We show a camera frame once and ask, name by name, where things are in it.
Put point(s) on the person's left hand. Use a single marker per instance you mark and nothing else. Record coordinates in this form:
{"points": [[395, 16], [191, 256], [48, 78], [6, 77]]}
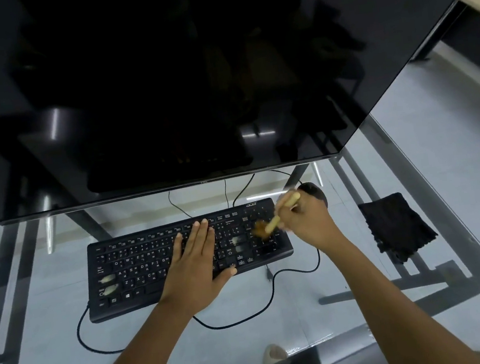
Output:
{"points": [[192, 271]]}

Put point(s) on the silver monitor foot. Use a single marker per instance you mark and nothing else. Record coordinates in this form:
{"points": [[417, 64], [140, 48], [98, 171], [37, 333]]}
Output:
{"points": [[49, 227], [318, 175]]}

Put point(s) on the black computer keyboard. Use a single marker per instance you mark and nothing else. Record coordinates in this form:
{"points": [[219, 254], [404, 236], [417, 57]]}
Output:
{"points": [[137, 265]]}

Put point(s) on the person's left middle finger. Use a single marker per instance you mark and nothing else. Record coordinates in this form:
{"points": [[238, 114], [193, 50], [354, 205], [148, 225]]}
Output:
{"points": [[203, 235]]}

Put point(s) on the person's left thumb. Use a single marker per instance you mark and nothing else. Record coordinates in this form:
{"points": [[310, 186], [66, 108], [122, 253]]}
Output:
{"points": [[226, 272]]}

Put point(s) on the large black monitor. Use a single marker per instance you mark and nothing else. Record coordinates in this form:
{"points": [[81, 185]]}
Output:
{"points": [[159, 81]]}

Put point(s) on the person's right beige slipper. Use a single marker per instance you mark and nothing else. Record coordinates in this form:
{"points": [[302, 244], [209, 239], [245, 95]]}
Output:
{"points": [[274, 354]]}

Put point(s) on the person's left forearm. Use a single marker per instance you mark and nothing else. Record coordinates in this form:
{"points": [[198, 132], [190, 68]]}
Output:
{"points": [[139, 359]]}

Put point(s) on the person's right hand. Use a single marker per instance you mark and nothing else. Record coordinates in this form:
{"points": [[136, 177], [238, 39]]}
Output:
{"points": [[311, 223]]}

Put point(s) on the person's left little finger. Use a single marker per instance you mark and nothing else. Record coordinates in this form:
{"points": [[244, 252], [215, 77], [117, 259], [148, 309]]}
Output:
{"points": [[177, 247]]}

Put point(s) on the person's right forearm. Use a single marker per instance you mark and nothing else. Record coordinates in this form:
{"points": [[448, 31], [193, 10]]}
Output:
{"points": [[392, 309]]}

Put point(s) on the black metal table frame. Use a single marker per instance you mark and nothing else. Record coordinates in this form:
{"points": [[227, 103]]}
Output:
{"points": [[441, 277]]}

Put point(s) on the black folded cloth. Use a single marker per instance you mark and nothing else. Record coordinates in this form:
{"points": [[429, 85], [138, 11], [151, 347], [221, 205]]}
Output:
{"points": [[396, 224]]}

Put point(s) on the person's right fingers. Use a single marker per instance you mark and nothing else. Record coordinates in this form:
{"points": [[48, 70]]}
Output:
{"points": [[291, 212]]}

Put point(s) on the black computer mouse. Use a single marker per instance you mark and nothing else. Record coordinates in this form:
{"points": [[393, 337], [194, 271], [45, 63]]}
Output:
{"points": [[315, 189]]}

